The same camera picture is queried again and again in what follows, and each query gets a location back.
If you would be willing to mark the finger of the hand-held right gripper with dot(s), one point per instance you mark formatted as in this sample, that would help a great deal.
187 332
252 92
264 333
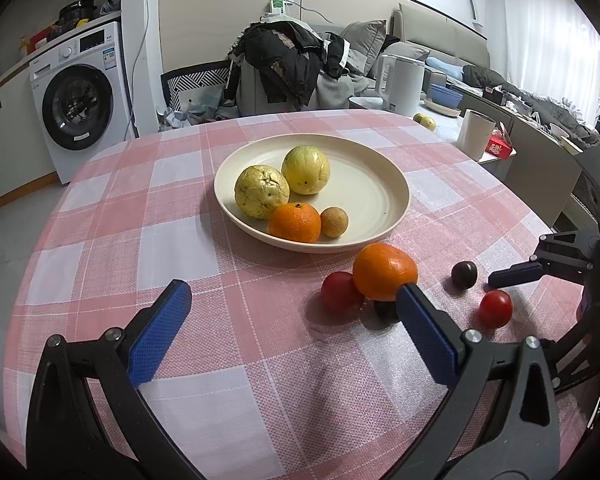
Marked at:
517 275
575 355

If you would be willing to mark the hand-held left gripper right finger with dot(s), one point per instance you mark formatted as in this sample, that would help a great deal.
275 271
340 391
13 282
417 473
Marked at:
425 330

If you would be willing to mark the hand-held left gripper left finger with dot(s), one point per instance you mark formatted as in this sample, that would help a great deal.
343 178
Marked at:
160 330

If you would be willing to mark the red cherry tomato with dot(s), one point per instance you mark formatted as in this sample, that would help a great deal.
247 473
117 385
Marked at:
495 308
340 292

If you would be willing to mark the dark purple grape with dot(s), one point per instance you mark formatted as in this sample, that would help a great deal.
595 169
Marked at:
464 274
384 309

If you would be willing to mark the orange mandarin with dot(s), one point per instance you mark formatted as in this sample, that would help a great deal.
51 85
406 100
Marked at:
382 270
295 222

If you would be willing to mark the brown longan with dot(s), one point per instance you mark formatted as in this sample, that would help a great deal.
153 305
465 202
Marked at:
334 221

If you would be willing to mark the wrinkled yellow passion fruit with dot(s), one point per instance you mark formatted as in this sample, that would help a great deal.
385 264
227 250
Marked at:
261 191

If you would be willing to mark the smooth yellow passion fruit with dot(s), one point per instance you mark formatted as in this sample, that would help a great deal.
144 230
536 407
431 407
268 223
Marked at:
305 170

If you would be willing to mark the grey chair back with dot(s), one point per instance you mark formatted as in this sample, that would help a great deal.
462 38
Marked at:
540 170

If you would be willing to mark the grey chair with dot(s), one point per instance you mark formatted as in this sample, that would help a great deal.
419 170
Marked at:
540 170
250 95

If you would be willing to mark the white bowl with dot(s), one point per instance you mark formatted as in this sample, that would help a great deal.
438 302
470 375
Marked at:
559 131

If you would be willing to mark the pink checked tablecloth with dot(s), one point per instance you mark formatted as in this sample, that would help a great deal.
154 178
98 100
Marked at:
180 240

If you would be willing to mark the red tissue box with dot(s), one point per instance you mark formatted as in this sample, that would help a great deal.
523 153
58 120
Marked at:
500 147

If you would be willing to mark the cream cup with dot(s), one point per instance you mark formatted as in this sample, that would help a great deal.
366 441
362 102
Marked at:
475 135

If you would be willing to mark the white side table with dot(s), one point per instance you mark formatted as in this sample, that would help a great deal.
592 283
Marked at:
445 127

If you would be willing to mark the dark blanket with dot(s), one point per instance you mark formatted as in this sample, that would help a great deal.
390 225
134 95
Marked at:
485 77

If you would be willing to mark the white curtain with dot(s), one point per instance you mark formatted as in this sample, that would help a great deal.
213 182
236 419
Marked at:
545 35

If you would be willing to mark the small green yellow fruit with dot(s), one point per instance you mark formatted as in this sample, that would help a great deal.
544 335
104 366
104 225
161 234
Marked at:
429 123
417 117

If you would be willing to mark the small cream plate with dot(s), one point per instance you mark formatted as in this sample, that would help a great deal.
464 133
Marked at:
442 109

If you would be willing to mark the blue bowls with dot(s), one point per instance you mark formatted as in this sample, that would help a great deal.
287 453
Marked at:
447 94

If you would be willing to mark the light blue pillow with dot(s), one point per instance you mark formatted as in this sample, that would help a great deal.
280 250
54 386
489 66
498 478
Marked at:
442 65

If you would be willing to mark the white kettle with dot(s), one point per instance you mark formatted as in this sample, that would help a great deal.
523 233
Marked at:
405 87

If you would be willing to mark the white plastic bags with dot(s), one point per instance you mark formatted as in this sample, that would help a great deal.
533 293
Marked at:
200 105

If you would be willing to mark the white lower kitchen cabinet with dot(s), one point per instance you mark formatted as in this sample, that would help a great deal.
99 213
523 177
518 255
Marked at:
10 150

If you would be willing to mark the beige sofa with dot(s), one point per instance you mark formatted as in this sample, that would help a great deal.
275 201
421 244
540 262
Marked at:
440 30

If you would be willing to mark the white washing machine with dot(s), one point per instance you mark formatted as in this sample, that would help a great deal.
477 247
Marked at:
80 105

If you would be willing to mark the light grey pillow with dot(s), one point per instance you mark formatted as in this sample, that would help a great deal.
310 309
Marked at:
405 51

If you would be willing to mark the geometric patterned chair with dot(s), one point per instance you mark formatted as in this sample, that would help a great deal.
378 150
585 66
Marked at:
200 80

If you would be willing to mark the dark grey pillow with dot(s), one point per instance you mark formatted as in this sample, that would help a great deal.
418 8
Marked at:
365 42

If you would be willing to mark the pile of black jackets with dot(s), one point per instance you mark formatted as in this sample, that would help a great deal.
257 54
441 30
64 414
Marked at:
280 60

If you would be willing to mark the yellow bottle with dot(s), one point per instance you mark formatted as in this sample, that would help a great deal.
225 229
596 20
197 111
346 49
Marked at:
24 46

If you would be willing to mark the black cooker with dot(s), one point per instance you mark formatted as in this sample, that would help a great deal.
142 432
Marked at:
77 12

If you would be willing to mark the grey cloth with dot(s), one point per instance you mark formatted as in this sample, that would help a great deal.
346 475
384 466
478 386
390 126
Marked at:
110 5

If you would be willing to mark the white green wall device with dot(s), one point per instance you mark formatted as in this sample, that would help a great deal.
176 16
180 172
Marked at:
279 6

